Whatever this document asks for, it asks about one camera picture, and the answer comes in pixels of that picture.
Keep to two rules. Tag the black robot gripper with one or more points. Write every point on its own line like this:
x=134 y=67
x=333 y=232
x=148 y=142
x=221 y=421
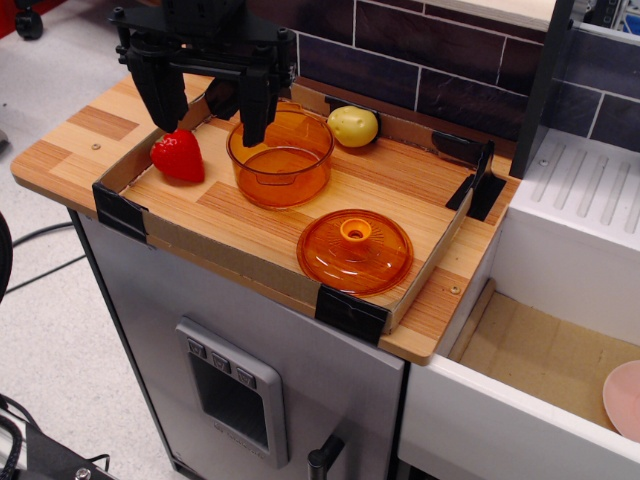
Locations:
x=158 y=44

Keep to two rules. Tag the orange transparent pot lid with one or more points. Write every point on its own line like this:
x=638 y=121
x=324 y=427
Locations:
x=355 y=251

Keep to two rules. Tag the orange transparent pot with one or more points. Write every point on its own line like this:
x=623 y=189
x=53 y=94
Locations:
x=292 y=164

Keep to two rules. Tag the red toy strawberry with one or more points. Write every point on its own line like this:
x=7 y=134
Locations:
x=178 y=155

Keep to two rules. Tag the yellow toy potato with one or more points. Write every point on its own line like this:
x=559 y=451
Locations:
x=353 y=126

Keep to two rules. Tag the black chair caster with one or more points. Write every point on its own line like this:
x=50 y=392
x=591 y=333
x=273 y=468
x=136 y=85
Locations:
x=28 y=22

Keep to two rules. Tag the cardboard fence with black tape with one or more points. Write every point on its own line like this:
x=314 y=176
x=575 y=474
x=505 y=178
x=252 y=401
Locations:
x=410 y=174

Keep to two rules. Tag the grey toy dishwasher cabinet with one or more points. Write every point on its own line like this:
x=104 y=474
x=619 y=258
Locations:
x=239 y=386

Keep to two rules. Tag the black equipment at corner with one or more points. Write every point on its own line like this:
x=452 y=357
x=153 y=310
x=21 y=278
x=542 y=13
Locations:
x=28 y=453

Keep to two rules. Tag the white toy sink unit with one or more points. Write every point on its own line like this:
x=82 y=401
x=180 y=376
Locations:
x=516 y=390

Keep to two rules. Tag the pink plate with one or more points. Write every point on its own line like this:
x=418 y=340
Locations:
x=621 y=399

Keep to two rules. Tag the black dishwasher door handle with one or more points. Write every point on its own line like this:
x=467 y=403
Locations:
x=320 y=461

